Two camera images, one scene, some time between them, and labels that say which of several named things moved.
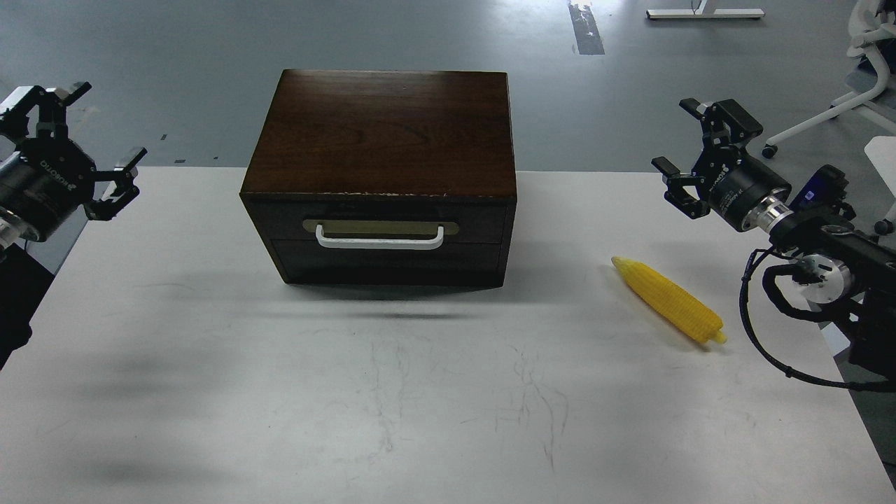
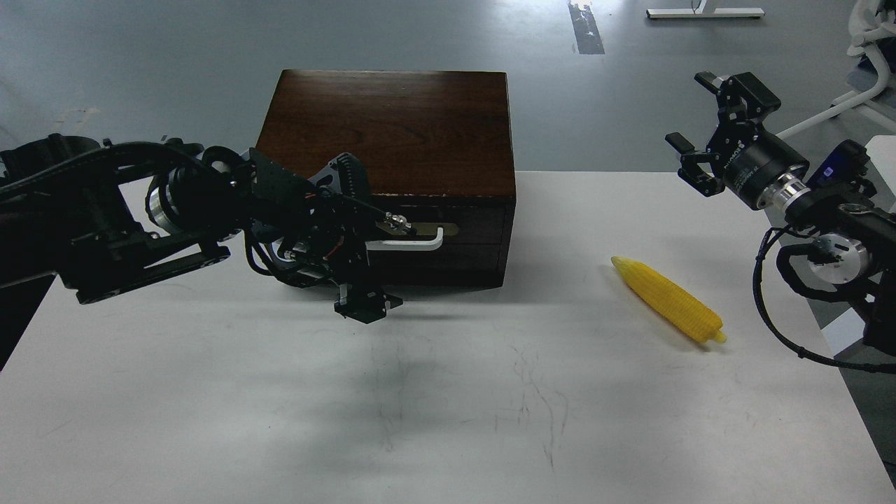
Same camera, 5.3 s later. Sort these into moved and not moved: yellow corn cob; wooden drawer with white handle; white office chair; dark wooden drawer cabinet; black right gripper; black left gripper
Moved: black right gripper; black left gripper
Not moved: wooden drawer with white handle; dark wooden drawer cabinet; yellow corn cob; white office chair
